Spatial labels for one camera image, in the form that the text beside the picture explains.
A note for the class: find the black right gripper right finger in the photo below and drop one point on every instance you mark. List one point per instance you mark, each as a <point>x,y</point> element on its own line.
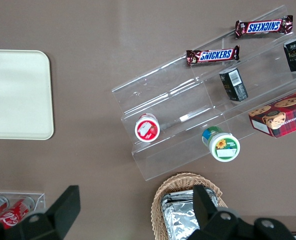
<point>208,215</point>

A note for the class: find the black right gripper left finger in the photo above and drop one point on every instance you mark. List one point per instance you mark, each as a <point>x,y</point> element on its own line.
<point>62,210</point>

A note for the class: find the light tan wicker basket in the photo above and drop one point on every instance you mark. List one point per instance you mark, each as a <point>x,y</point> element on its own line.
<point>160,200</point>

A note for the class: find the cream rectangular tray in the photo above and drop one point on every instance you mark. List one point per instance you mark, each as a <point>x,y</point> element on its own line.
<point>17,95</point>

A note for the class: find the clear acrylic bottle rack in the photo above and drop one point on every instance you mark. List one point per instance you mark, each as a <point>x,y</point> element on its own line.
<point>38,200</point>

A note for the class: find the silver foil packet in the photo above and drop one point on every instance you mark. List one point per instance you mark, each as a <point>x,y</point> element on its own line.
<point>177,217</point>

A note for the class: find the red cola can, right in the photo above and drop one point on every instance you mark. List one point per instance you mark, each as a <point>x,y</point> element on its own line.
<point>12,215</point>

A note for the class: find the green lid yogurt cup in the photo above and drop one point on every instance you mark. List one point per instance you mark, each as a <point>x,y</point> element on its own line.
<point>224,147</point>

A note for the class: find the red lid yogurt cup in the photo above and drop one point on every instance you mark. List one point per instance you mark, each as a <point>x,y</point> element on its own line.
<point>147,128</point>

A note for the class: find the clear acrylic stepped shelf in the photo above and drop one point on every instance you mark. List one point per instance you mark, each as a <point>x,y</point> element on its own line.
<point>167,100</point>

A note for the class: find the red tartan cookie box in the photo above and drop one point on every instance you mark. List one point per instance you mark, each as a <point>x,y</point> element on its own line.
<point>283,115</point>

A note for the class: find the small black barcode box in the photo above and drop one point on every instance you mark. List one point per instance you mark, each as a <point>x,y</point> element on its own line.
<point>234,85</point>

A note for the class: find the Snickers chocolate bar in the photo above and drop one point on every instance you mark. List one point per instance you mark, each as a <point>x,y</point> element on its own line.
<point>214,55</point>
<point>263,26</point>

